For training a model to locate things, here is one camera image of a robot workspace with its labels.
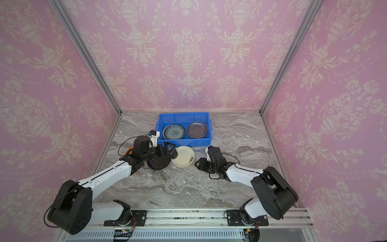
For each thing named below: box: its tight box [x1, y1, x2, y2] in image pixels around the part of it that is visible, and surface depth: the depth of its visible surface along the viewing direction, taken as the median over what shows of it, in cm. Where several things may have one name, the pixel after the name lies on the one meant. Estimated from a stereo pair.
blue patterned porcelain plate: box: [162, 124, 186, 140], surface depth 108 cm
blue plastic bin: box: [155, 111, 213, 147], surface depth 108 cm
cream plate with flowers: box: [170, 145, 196, 168], surface depth 97 cm
